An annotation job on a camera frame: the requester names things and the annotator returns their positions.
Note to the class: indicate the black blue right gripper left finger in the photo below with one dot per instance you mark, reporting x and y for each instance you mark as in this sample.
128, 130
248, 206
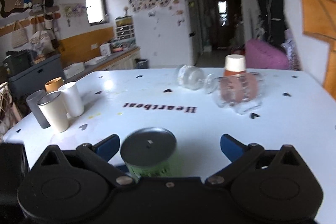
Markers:
96, 158

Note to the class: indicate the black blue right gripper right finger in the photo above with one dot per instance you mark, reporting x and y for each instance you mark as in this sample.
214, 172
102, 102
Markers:
242, 157

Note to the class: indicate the green printed metal cup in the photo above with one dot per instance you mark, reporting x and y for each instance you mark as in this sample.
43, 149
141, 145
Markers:
151, 152

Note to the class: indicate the cream steel-rimmed cup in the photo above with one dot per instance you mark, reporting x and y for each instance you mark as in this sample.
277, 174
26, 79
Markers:
52, 107

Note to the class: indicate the orange-brown paper cup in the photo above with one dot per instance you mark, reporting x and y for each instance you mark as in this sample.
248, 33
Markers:
54, 84

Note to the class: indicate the grey tumbler cup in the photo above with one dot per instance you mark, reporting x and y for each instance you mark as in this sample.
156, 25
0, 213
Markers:
32, 101

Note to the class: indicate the white and brown paper cup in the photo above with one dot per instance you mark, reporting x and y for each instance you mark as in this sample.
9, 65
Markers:
234, 65

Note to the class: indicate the clear mug with brown sleeve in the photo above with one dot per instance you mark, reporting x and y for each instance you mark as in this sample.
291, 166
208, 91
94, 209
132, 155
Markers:
243, 92

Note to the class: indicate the white flat box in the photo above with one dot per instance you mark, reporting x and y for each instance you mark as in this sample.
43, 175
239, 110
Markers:
73, 69

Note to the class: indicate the clear wine glass lying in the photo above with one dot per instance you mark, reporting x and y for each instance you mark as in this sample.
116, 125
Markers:
195, 78

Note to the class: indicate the grey storage box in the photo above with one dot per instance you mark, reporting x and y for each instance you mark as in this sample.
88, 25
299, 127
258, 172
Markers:
34, 78

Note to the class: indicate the white counter cabinet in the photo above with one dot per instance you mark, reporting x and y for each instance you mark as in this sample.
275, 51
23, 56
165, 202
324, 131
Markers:
118, 61

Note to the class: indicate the black trash bin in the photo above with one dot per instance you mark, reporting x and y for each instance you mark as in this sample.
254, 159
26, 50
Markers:
141, 63

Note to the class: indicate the purple pouf seat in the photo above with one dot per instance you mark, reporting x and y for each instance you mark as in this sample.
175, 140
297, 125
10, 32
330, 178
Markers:
261, 55

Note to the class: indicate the white small appliance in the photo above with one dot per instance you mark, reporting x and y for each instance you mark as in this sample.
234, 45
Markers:
105, 49

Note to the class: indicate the small drawer organizer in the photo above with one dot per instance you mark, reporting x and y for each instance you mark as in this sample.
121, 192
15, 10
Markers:
124, 28

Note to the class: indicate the black hanging coat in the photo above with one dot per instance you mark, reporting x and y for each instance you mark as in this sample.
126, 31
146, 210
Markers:
273, 21

